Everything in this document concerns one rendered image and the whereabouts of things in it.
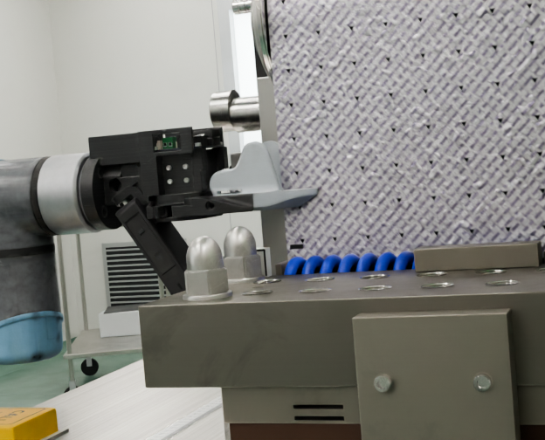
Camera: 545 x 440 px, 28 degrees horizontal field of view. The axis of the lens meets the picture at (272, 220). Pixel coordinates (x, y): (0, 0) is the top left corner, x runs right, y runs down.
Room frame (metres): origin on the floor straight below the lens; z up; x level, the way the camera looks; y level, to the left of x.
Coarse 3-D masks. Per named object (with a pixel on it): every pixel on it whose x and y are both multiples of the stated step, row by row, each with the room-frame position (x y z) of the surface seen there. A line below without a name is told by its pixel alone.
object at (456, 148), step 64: (384, 64) 0.92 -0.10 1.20; (448, 64) 0.90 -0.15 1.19; (512, 64) 0.88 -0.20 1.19; (320, 128) 0.94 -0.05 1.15; (384, 128) 0.92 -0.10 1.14; (448, 128) 0.90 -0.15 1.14; (512, 128) 0.88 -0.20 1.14; (320, 192) 0.94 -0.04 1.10; (384, 192) 0.92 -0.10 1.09; (448, 192) 0.90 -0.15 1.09; (512, 192) 0.88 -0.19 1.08; (320, 256) 0.94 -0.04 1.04
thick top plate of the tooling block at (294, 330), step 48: (240, 288) 0.84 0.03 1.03; (288, 288) 0.81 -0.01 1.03; (336, 288) 0.79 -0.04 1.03; (384, 288) 0.76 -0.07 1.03; (432, 288) 0.74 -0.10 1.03; (480, 288) 0.72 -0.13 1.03; (528, 288) 0.70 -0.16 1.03; (144, 336) 0.78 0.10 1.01; (192, 336) 0.77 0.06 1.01; (240, 336) 0.76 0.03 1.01; (288, 336) 0.74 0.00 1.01; (336, 336) 0.73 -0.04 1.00; (528, 336) 0.69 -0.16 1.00; (192, 384) 0.77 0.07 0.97; (240, 384) 0.76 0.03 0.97; (288, 384) 0.74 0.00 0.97; (336, 384) 0.73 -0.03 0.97; (528, 384) 0.69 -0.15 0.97
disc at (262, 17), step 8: (256, 0) 0.95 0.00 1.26; (264, 0) 0.95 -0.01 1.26; (256, 8) 0.94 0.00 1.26; (264, 8) 0.95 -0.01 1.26; (264, 16) 0.95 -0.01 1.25; (264, 24) 0.95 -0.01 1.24; (264, 32) 0.94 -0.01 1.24; (264, 40) 0.95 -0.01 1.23; (264, 48) 0.95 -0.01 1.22; (264, 56) 0.95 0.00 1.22; (272, 80) 0.96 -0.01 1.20
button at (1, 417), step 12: (0, 408) 0.98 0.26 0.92; (12, 408) 0.97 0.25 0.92; (24, 408) 0.97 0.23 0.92; (36, 408) 0.97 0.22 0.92; (48, 408) 0.96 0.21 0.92; (0, 420) 0.93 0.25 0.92; (12, 420) 0.92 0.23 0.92; (24, 420) 0.92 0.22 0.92; (36, 420) 0.93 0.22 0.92; (48, 420) 0.95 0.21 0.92; (0, 432) 0.90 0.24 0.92; (12, 432) 0.90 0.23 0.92; (24, 432) 0.92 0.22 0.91; (36, 432) 0.93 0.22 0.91; (48, 432) 0.95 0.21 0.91
